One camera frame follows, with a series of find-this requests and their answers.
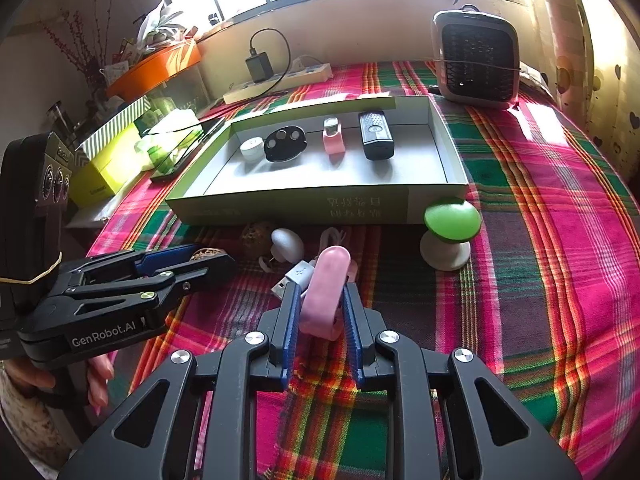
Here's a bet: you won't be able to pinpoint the white USB cable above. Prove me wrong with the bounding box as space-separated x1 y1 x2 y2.
271 225 358 301

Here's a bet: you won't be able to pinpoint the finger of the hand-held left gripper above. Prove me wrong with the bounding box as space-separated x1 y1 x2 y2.
47 254 237 328
62 244 200 286

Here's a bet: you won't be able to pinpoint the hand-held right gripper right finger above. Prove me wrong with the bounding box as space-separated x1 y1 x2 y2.
340 282 583 480

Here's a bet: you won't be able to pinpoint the crumpled plastic bag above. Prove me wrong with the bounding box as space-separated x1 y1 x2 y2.
136 0 198 48

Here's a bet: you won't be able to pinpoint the red berry branches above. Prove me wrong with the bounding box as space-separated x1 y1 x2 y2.
42 7 108 93

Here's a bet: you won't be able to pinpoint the green and white cardboard box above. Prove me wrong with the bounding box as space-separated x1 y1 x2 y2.
165 94 471 226

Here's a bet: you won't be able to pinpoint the black charger cable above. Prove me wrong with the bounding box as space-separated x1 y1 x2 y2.
248 29 292 96

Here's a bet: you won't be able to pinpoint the black charger adapter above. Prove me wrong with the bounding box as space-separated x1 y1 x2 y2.
245 49 273 83

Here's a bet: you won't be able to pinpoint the orange tray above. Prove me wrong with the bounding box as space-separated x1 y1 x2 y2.
106 37 202 102

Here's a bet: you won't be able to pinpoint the heart-print curtain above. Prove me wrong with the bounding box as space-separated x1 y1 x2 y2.
530 0 640 181

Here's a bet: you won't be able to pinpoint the black tablet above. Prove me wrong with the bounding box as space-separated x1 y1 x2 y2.
150 116 228 183

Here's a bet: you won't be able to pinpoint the black perforated remote device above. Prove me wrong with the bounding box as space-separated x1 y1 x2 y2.
358 110 396 162

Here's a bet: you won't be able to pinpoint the pale green packet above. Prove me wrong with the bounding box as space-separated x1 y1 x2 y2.
134 107 202 171

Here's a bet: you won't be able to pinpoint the white egg-shaped gadget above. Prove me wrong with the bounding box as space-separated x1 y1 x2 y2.
257 227 305 273

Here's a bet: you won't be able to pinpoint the person's left hand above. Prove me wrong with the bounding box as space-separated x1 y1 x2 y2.
5 352 117 409

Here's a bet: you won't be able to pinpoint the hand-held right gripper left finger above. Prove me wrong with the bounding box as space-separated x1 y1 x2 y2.
57 285 303 480

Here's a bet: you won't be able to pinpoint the pale pink clip case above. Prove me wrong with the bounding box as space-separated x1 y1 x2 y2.
300 246 358 338

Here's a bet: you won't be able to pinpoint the green mushroom-shaped lamp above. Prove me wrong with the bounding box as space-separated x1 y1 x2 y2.
419 196 482 272

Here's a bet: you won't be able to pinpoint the pink holder with grey button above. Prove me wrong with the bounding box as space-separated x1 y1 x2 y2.
321 116 346 156

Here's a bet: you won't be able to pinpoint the black oval button device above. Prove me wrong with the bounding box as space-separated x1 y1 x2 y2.
264 125 307 163

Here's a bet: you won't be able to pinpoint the white power strip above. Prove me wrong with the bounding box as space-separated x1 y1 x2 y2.
222 62 333 106

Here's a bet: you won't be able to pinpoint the pink desktop fan heater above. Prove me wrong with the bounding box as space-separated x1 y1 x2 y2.
431 5 523 110

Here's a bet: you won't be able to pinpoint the yellow-green box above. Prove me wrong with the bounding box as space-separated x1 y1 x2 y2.
67 125 153 208

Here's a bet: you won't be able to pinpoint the small white round cap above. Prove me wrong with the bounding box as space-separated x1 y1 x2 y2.
240 137 266 162

